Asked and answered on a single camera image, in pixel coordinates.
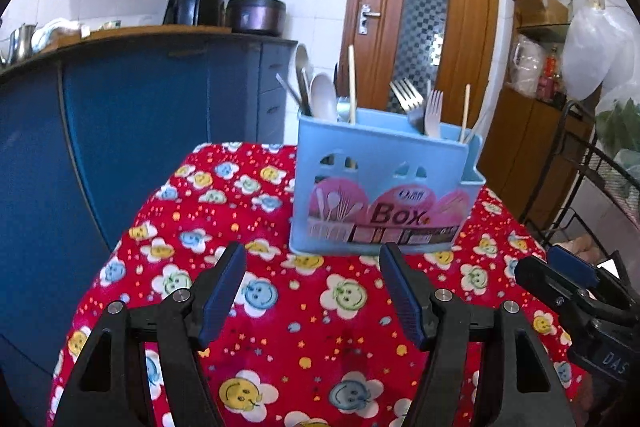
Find white plastic fork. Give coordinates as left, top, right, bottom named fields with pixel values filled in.
left=423, top=90, right=444, bottom=139

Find blue utensil holder box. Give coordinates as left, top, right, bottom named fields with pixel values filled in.
left=288, top=108, right=486, bottom=256

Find wooden chopstick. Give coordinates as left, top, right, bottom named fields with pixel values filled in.
left=463, top=109, right=489, bottom=144
left=459, top=83, right=471, bottom=143
left=347, top=44, right=357, bottom=124

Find metal spoon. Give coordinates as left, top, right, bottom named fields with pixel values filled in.
left=295, top=43, right=312, bottom=116

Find blue lower kitchen cabinets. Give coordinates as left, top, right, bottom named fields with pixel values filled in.
left=1, top=35, right=294, bottom=426

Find brown lower cabinet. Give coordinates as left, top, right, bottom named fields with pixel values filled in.
left=478, top=86, right=592, bottom=230

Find green vegetables in bag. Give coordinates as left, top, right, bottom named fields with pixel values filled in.
left=596, top=98, right=640, bottom=158

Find red smiley flower tablecloth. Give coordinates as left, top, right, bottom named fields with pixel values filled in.
left=46, top=141, right=589, bottom=427

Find white plastic bag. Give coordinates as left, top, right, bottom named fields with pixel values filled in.
left=561, top=0, right=639, bottom=101

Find metal fork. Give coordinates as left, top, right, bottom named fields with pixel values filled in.
left=390, top=79, right=425, bottom=133

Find white plastic spoon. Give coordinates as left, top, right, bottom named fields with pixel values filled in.
left=309, top=72, right=338, bottom=122

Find metal kettle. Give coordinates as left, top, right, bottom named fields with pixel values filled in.
left=6, top=24, right=36, bottom=65

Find wooden door with glass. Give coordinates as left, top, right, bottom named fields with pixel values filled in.
left=337, top=0, right=499, bottom=124

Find wooden cutting board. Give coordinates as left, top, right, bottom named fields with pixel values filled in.
left=43, top=25, right=231, bottom=52

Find black air fryer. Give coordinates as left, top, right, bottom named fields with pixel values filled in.
left=163, top=0, right=224, bottom=26

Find dark rice cooker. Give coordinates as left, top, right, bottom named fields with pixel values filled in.
left=224, top=0, right=286, bottom=37

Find black wire rack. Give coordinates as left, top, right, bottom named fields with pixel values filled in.
left=520, top=101, right=639, bottom=257

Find wooden wall shelf unit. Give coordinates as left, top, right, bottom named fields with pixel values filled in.
left=504, top=0, right=604, bottom=103

